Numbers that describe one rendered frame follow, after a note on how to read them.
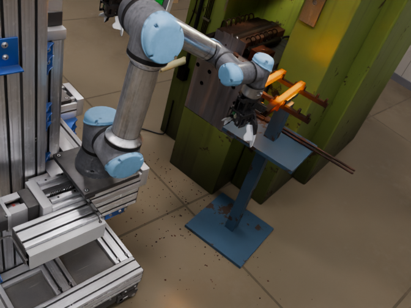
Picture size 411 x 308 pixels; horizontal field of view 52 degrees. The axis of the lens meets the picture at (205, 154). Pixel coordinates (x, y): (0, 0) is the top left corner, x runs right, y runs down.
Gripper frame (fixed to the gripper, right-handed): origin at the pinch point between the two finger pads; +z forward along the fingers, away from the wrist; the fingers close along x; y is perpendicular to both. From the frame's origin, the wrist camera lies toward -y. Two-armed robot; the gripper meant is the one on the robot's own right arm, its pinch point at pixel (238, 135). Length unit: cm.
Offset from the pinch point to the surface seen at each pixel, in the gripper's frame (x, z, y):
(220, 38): -66, -1, -52
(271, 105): -4.0, -6.2, -22.2
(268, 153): -0.6, 21.4, -31.2
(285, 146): -0.3, 21.4, -43.6
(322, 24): -25, -28, -73
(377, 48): -11, -15, -120
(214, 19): -84, -2, -64
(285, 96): -6.9, -5.8, -35.3
